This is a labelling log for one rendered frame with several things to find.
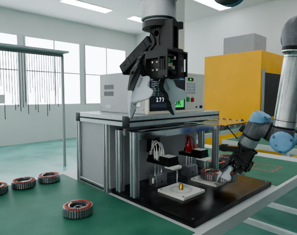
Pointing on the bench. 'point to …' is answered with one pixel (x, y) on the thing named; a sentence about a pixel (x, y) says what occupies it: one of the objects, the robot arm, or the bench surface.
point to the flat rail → (175, 131)
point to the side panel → (93, 155)
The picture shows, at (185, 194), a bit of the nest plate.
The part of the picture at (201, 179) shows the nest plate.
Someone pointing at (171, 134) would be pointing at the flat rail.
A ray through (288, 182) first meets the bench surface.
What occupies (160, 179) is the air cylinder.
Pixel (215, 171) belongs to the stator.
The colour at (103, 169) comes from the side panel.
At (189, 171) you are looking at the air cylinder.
